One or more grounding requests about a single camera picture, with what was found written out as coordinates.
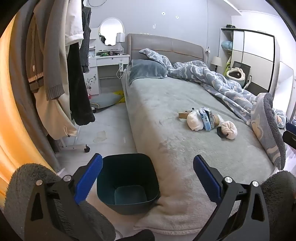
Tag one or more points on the round vanity mirror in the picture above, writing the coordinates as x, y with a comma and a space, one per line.
111, 31

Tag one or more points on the white plush cat bed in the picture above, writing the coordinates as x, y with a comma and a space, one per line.
240, 74

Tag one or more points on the silver table lamp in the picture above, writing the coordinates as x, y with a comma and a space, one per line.
120, 37

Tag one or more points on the white wheeled clothes rack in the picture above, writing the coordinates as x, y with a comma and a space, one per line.
74, 146

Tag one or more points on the yellow item on floor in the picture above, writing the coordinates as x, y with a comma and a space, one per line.
119, 93

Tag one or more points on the white shade bedside lamp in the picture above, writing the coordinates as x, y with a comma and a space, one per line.
216, 60

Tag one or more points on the hanging clothes on rack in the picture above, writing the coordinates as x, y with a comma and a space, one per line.
20, 92

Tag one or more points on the white dressing table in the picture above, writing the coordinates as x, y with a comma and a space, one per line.
108, 76

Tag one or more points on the blue-grey plush pillow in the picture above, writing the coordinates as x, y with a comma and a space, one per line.
145, 69

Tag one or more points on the person's leg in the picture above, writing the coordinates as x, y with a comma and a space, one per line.
282, 197
18, 185

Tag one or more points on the white shirt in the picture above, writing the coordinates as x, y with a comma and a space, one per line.
74, 23

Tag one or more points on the grey-brown coat with knit cuffs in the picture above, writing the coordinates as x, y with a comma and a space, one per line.
39, 46

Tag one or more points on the cream long coat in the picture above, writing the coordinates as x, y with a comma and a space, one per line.
60, 115

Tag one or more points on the grey upholstered bed headboard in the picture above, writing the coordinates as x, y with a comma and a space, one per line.
161, 44

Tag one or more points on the light blue rolled pillow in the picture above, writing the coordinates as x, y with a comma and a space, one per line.
226, 45

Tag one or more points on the grey padded bed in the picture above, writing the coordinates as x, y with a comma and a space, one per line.
173, 150

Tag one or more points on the wide brown cardboard tape core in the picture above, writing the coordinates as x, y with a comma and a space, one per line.
183, 115

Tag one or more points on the blue cloud-print duvet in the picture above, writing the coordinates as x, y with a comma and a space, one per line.
208, 76

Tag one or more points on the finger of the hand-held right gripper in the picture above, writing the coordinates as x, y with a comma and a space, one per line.
291, 126
291, 139

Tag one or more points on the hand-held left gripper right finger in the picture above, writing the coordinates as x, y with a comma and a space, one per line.
207, 180

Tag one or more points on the black long fuzzy garment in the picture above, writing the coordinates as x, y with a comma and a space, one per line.
79, 92

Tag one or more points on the white and black wardrobe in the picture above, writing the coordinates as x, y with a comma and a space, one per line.
252, 58

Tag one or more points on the person's left leg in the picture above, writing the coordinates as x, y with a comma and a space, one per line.
18, 185

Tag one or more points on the yellow curtain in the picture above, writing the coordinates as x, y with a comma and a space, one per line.
13, 104

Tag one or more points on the white door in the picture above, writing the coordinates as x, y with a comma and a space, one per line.
283, 85

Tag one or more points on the blue cartoon-print tissue packet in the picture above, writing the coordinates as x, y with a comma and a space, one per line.
208, 120

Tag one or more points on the person's right leg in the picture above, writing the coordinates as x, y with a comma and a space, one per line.
282, 197

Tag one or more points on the black curved plastic piece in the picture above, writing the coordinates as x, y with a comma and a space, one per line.
219, 132

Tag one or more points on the dark teal trash bin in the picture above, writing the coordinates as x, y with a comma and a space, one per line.
129, 171

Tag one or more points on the black chair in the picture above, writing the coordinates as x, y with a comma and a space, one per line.
246, 66

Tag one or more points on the white wall plug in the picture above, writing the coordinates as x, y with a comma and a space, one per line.
208, 49

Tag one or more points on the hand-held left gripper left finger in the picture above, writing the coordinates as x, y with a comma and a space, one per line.
89, 179

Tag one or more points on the white power strip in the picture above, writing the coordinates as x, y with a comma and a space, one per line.
120, 65

